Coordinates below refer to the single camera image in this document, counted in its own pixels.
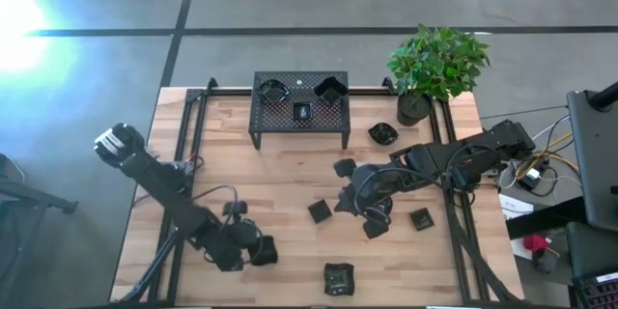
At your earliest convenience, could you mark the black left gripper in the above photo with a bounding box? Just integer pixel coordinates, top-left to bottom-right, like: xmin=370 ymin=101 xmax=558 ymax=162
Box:
xmin=202 ymin=200 xmax=280 ymax=272

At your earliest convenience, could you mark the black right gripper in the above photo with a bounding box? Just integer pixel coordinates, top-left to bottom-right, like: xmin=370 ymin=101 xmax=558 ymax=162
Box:
xmin=332 ymin=156 xmax=395 ymax=241

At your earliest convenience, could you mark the black pot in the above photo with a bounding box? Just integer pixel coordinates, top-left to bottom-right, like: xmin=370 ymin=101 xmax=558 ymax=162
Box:
xmin=367 ymin=122 xmax=401 ymax=147
xmin=257 ymin=78 xmax=291 ymax=104

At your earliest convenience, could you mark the black wavy square plate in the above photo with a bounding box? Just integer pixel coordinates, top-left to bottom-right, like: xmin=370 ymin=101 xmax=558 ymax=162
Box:
xmin=323 ymin=262 xmax=356 ymax=297

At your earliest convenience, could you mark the black perforated metal shelf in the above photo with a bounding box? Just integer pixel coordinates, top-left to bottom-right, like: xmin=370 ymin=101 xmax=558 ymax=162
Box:
xmin=247 ymin=70 xmax=352 ymax=151

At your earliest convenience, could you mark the green potted plant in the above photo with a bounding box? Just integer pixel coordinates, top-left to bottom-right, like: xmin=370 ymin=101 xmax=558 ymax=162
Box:
xmin=385 ymin=22 xmax=492 ymax=127

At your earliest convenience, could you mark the white paper sheet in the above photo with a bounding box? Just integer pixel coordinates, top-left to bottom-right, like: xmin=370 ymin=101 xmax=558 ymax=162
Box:
xmin=498 ymin=193 xmax=535 ymax=221

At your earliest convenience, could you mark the red cloth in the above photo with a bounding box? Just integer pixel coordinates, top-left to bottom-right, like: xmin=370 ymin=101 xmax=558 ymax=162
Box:
xmin=523 ymin=234 xmax=552 ymax=253

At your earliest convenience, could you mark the grey cloth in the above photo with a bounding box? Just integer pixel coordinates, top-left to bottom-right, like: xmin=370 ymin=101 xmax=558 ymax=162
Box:
xmin=532 ymin=249 xmax=561 ymax=274

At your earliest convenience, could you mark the black side stand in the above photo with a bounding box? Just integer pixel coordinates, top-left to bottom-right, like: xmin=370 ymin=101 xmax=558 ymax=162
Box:
xmin=0 ymin=153 xmax=79 ymax=309

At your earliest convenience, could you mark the black side desk top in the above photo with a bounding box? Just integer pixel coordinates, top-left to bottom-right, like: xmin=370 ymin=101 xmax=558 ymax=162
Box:
xmin=565 ymin=87 xmax=618 ymax=233

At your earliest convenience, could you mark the black keyboard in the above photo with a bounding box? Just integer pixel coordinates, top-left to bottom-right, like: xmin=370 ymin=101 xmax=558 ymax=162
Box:
xmin=572 ymin=269 xmax=618 ymax=309

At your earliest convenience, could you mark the black pole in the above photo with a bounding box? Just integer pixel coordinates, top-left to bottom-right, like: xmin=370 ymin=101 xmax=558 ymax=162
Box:
xmin=586 ymin=80 xmax=618 ymax=112

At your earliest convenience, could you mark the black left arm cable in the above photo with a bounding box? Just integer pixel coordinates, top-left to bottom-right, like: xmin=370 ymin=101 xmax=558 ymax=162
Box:
xmin=191 ymin=183 xmax=240 ymax=233

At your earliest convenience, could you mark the black aluminium rig frame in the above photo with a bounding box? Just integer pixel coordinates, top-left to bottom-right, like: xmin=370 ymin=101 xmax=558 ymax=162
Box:
xmin=110 ymin=76 xmax=525 ymax=308

